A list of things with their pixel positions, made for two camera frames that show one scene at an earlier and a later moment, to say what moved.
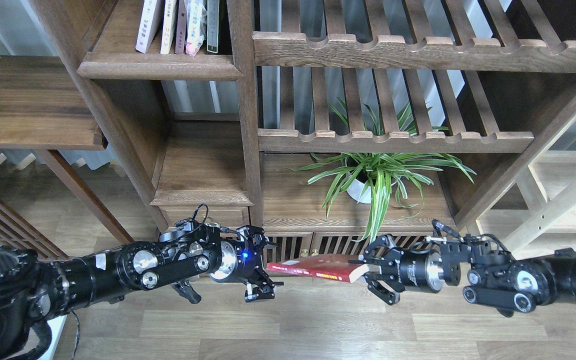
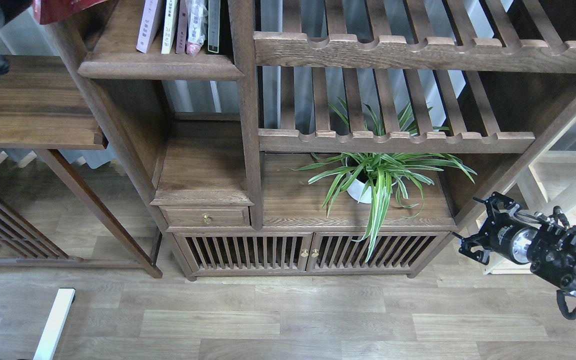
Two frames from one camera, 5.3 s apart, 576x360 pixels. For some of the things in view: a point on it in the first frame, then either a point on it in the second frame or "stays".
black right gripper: (431, 270) -> (504, 235)
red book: (330, 267) -> (49, 11)
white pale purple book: (151, 20) stays
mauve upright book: (181, 36) stays
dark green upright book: (212, 25) stays
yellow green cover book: (168, 26) stays
